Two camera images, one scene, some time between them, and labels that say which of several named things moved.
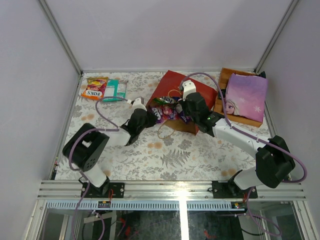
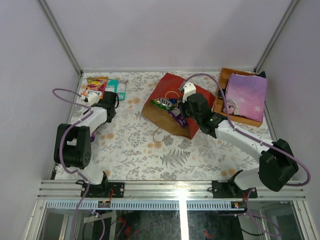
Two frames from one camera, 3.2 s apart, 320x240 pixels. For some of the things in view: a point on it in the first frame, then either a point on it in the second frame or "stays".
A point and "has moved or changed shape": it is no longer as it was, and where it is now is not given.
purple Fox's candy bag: x=163 y=112 has moved or changed shape
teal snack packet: x=115 y=88 stays
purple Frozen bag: x=246 y=96 stays
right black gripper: x=183 y=104 stays
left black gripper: x=149 y=117 -> x=111 y=99
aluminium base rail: x=72 y=190 stays
